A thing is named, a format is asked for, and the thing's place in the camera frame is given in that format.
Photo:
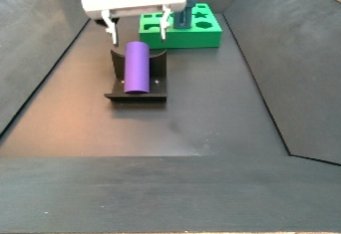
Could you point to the blue pentagon block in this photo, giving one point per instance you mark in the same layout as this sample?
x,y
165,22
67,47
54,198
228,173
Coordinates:
x,y
182,18

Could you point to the black curved cradle stand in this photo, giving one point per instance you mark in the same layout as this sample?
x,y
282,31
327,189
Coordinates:
x,y
158,80

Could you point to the purple cylinder block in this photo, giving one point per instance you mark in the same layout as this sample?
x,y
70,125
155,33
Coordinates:
x,y
137,73

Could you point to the green shape sorter board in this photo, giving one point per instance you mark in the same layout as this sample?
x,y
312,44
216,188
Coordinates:
x,y
202,35

